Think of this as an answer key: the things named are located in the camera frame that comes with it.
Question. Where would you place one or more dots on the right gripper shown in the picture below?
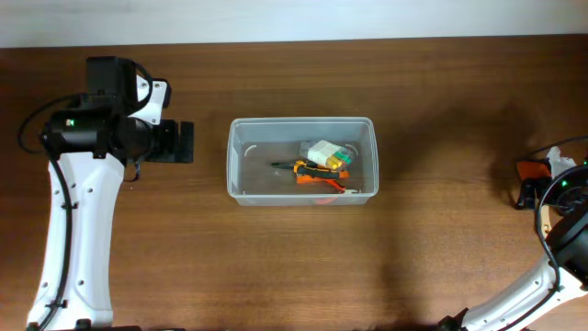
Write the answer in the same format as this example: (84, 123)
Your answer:
(525, 193)

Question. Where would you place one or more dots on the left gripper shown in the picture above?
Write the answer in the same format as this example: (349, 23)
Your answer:
(170, 141)

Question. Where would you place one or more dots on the orange scraper wooden handle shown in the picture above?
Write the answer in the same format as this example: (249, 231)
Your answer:
(533, 169)

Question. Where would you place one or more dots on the clear plastic container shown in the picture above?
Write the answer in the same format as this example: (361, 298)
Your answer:
(255, 144)

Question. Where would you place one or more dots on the orange black long-nose pliers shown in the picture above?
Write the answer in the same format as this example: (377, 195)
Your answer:
(308, 168)

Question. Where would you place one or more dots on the clear box coloured bits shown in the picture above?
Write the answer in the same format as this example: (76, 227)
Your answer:
(326, 154)

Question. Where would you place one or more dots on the orange socket bit rail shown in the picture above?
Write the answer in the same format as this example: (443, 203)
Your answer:
(305, 179)

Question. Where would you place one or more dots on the red handled small cutters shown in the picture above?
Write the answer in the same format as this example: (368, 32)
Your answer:
(340, 190)

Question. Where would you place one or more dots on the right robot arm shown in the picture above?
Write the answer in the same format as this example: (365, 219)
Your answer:
(558, 277)

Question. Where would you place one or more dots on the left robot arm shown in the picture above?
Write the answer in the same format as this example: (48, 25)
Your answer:
(90, 138)

